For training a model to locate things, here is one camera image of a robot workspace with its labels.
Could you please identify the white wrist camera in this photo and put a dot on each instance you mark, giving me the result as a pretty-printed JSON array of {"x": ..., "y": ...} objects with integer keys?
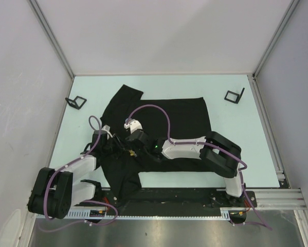
[
  {"x": 132, "y": 125},
  {"x": 106, "y": 130}
]

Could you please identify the gold brooch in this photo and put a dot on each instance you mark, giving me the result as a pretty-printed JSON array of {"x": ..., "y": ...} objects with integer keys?
[{"x": 132, "y": 153}]

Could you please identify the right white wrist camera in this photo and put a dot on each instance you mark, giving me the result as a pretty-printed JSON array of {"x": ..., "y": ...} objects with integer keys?
[{"x": 132, "y": 125}]

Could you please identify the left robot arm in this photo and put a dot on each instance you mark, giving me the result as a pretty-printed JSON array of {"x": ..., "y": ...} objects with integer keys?
[{"x": 56, "y": 190}]

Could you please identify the right black wire stand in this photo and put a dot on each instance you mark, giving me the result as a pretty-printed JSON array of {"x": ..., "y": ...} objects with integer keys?
[{"x": 234, "y": 97}]

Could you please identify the aluminium frame rail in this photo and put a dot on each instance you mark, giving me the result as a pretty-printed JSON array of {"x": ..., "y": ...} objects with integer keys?
[{"x": 277, "y": 198}]

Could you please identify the black wire stand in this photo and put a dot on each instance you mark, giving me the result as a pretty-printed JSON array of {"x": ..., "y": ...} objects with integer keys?
[
  {"x": 77, "y": 103},
  {"x": 234, "y": 97}
]

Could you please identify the white cable duct rail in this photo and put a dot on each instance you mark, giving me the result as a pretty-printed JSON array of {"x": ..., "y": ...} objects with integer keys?
[{"x": 96, "y": 214}]

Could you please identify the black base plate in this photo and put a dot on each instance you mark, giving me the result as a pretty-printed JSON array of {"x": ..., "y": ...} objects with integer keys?
[{"x": 181, "y": 203}]

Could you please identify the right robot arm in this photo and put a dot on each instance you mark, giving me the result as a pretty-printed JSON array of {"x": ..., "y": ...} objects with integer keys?
[{"x": 213, "y": 152}]

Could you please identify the left black wire stand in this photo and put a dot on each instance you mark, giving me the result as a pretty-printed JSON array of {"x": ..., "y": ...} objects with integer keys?
[{"x": 77, "y": 103}]

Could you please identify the black t-shirt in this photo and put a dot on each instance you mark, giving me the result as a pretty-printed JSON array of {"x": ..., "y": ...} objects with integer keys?
[{"x": 179, "y": 118}]

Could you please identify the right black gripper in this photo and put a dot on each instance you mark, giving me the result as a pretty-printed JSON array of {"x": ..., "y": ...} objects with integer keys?
[{"x": 138, "y": 151}]

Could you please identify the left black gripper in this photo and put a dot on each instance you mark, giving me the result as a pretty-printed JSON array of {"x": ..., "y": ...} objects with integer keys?
[{"x": 119, "y": 146}]

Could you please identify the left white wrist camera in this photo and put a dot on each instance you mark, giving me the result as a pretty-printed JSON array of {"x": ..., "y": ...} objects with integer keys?
[{"x": 106, "y": 130}]

